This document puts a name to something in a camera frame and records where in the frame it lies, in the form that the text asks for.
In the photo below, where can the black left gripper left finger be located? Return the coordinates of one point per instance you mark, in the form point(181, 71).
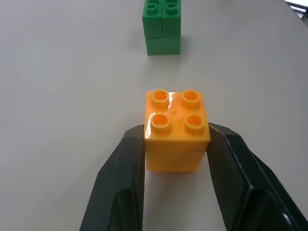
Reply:
point(118, 183)

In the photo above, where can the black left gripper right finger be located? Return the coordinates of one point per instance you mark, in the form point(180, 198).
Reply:
point(250, 183)

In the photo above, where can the orange studded building block cube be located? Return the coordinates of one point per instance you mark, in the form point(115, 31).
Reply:
point(175, 146)

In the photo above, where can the green studded building block cube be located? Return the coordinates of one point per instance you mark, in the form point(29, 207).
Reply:
point(161, 26)

